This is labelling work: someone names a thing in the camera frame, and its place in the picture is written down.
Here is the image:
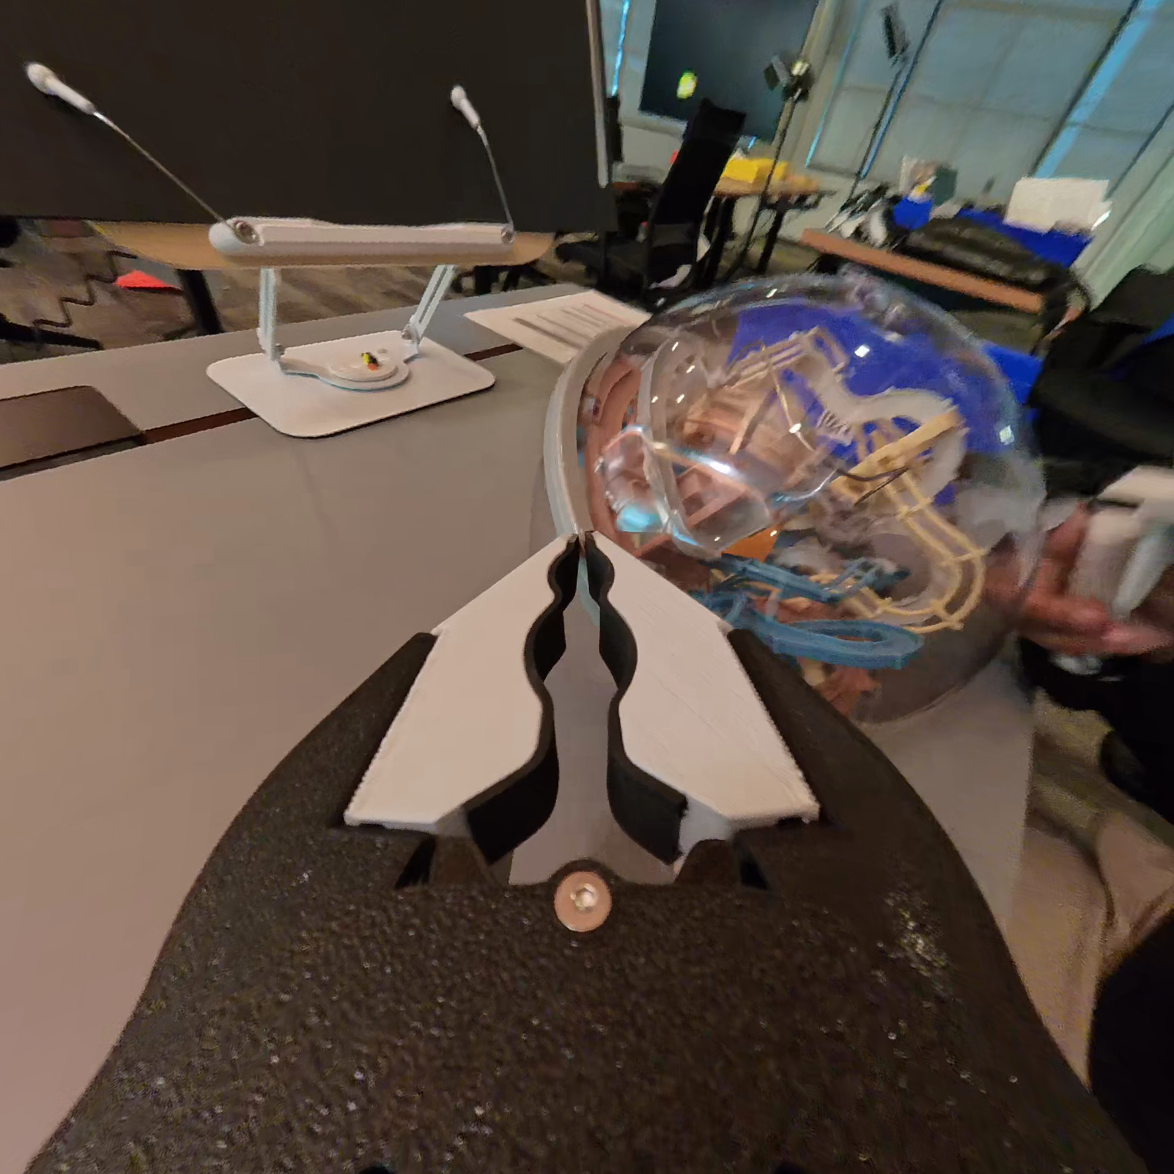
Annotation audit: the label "black divider panel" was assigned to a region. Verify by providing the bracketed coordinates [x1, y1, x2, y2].
[0, 0, 618, 238]

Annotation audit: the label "light wooden desk top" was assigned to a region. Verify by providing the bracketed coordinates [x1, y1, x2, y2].
[92, 218, 558, 274]

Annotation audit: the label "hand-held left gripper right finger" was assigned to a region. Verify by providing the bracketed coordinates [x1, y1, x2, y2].
[583, 534, 821, 864]

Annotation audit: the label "black office chair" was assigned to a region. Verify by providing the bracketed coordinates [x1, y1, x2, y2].
[555, 97, 749, 309]

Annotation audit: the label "white model on stand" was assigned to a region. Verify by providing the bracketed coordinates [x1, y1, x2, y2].
[24, 62, 521, 439]

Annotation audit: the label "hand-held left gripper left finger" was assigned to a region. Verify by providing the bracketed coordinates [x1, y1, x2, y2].
[344, 537, 582, 864]

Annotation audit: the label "person's tan trousers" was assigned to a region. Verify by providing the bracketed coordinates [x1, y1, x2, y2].
[1013, 807, 1174, 1065]

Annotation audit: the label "black wavy cable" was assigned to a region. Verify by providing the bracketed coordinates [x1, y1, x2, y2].
[0, 266, 125, 350]

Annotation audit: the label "person's black jacket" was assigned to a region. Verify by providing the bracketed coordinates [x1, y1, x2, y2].
[1086, 927, 1174, 1174]

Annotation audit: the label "laminated printed sheet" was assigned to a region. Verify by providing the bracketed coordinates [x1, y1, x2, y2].
[463, 295, 654, 365]

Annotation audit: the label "person's right hand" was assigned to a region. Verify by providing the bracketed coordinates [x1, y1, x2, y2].
[1009, 513, 1174, 664]

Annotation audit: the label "black bag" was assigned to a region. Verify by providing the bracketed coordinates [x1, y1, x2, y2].
[1027, 266, 1174, 496]

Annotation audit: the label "clear plastic maze ball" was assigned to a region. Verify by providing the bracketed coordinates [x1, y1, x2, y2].
[541, 270, 1053, 728]

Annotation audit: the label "black wall screen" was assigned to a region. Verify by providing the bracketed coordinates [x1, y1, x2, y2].
[637, 0, 823, 141]

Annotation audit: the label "black camera tripod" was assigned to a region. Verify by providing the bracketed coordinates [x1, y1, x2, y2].
[741, 55, 819, 277]

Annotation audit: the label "blue plastic bin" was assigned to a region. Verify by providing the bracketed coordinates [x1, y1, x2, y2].
[983, 341, 1047, 392]

